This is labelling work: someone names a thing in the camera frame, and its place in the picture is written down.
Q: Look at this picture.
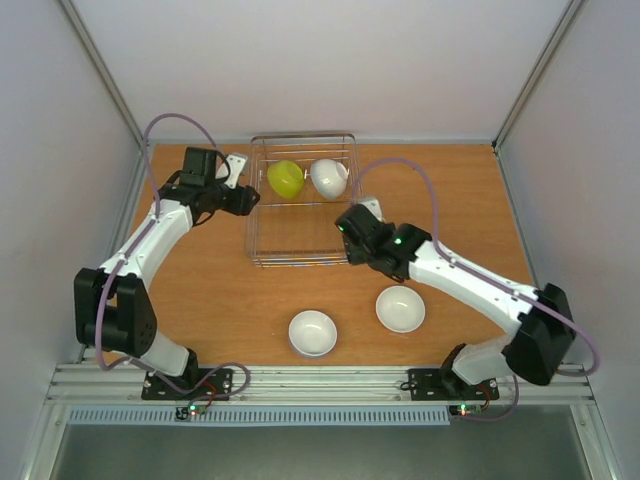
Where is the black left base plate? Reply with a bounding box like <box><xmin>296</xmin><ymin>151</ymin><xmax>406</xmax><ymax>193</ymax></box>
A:
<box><xmin>141</xmin><ymin>368</ymin><xmax>234</xmax><ymax>401</ymax></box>

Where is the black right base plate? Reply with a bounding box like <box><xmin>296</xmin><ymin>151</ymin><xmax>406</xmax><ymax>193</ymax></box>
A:
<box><xmin>401</xmin><ymin>368</ymin><xmax>500</xmax><ymax>401</ymax></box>

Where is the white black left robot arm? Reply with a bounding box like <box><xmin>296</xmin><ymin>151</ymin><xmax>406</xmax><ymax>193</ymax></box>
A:
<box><xmin>74</xmin><ymin>147</ymin><xmax>260</xmax><ymax>398</ymax></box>

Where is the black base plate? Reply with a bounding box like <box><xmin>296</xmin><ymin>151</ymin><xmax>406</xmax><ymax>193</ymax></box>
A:
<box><xmin>141</xmin><ymin>368</ymin><xmax>234</xmax><ymax>401</ymax></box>
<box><xmin>401</xmin><ymin>368</ymin><xmax>500</xmax><ymax>401</ymax></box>

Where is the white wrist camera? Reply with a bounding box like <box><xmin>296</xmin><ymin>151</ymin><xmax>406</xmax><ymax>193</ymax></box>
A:
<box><xmin>356</xmin><ymin>196</ymin><xmax>384</xmax><ymax>221</ymax></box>
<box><xmin>224</xmin><ymin>153</ymin><xmax>249</xmax><ymax>189</ymax></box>

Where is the small circuit board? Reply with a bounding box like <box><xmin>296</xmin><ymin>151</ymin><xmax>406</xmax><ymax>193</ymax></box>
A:
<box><xmin>174</xmin><ymin>405</ymin><xmax>208</xmax><ymax>421</ymax></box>
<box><xmin>449</xmin><ymin>403</ymin><xmax>484</xmax><ymax>417</ymax></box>

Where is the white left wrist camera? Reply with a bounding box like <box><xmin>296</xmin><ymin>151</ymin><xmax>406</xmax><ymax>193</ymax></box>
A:
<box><xmin>224</xmin><ymin>153</ymin><xmax>249</xmax><ymax>189</ymax></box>

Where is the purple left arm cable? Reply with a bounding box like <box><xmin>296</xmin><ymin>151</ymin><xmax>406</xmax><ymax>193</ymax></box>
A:
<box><xmin>94</xmin><ymin>112</ymin><xmax>251</xmax><ymax>401</ymax></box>

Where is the green white bowl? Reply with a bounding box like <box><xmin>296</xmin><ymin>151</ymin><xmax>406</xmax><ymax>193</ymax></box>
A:
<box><xmin>267</xmin><ymin>160</ymin><xmax>305</xmax><ymax>200</ymax></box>

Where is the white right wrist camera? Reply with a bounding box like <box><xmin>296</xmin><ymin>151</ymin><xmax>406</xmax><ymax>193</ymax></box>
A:
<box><xmin>356</xmin><ymin>196</ymin><xmax>384</xmax><ymax>221</ymax></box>

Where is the aluminium front rail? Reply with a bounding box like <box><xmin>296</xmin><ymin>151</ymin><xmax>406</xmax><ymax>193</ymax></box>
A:
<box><xmin>45</xmin><ymin>364</ymin><xmax>595</xmax><ymax>406</ymax></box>

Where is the right small circuit board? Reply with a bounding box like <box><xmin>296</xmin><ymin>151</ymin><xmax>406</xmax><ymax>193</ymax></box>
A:
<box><xmin>449</xmin><ymin>403</ymin><xmax>484</xmax><ymax>417</ymax></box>

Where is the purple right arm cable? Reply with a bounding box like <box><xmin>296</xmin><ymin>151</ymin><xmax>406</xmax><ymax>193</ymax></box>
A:
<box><xmin>352</xmin><ymin>158</ymin><xmax>601</xmax><ymax>424</ymax></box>

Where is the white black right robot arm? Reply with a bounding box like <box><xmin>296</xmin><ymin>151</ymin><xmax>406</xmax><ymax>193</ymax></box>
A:
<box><xmin>335</xmin><ymin>204</ymin><xmax>576</xmax><ymax>397</ymax></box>

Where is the grey slotted cable duct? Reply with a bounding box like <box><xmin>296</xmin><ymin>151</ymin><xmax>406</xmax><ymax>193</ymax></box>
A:
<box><xmin>67</xmin><ymin>406</ymin><xmax>450</xmax><ymax>427</ymax></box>

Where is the left small circuit board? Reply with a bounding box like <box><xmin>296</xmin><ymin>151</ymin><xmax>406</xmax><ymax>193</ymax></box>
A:
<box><xmin>174</xmin><ymin>405</ymin><xmax>208</xmax><ymax>421</ymax></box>

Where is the white ceramic bowl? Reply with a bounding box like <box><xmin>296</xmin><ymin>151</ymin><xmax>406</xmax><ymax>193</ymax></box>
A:
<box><xmin>310</xmin><ymin>159</ymin><xmax>349</xmax><ymax>200</ymax></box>

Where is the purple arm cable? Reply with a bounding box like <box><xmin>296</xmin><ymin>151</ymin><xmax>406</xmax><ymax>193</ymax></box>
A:
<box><xmin>352</xmin><ymin>158</ymin><xmax>601</xmax><ymax>424</ymax></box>
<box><xmin>94</xmin><ymin>112</ymin><xmax>251</xmax><ymax>401</ymax></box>

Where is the silver wire dish rack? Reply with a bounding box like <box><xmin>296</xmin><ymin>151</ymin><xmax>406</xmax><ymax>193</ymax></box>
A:
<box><xmin>245</xmin><ymin>132</ymin><xmax>361</xmax><ymax>267</ymax></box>

